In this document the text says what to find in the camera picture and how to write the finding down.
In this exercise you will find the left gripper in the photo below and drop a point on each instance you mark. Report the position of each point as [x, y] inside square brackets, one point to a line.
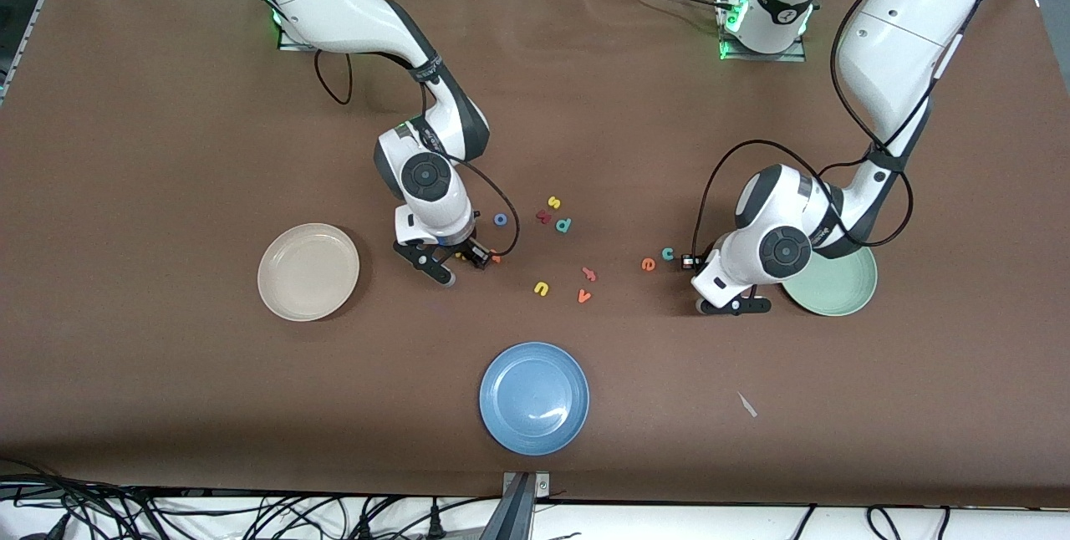
[700, 261]

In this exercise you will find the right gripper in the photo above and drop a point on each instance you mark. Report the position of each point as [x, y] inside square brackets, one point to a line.
[465, 247]

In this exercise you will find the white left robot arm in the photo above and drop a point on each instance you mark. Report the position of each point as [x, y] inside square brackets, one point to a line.
[894, 47]

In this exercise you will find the yellow foam letter u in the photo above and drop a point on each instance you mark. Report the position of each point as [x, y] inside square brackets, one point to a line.
[542, 293]

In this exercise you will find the teal foam letter p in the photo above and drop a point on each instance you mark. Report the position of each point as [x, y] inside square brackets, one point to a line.
[569, 222]

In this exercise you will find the green plate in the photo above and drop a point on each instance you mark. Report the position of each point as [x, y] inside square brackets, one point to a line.
[840, 293]

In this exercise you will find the white paper scrap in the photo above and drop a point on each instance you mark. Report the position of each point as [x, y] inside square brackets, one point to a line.
[746, 404]

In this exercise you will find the beige brown plate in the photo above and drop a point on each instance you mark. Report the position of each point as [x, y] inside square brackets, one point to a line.
[308, 272]

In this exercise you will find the blue plate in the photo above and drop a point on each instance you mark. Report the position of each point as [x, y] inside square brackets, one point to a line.
[533, 398]

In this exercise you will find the brown table cover sheet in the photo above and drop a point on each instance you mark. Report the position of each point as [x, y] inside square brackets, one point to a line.
[167, 398]

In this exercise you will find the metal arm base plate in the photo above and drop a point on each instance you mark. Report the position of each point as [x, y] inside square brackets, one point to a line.
[288, 45]
[794, 58]

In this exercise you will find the silver mount bracket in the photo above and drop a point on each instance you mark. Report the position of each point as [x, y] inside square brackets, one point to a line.
[542, 486]

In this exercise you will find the dark camera mount post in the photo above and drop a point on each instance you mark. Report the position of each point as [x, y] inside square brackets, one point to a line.
[510, 515]

